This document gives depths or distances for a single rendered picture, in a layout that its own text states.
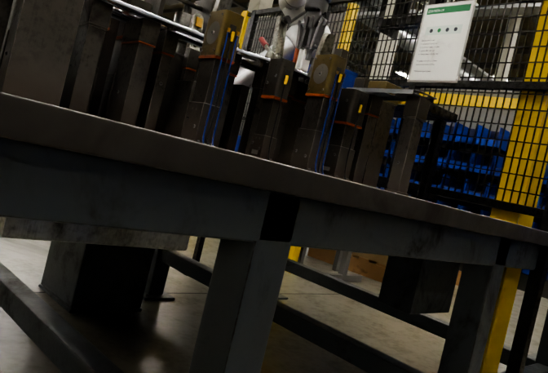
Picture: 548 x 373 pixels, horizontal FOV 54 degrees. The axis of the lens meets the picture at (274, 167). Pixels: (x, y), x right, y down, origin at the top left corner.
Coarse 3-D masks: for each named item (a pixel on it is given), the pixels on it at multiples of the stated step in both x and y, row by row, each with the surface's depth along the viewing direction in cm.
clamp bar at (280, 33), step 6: (276, 18) 188; (282, 18) 188; (288, 18) 185; (276, 24) 187; (282, 24) 188; (276, 30) 186; (282, 30) 188; (276, 36) 186; (282, 36) 188; (276, 42) 185; (282, 42) 187; (276, 48) 185; (282, 48) 187; (276, 54) 188; (282, 54) 187
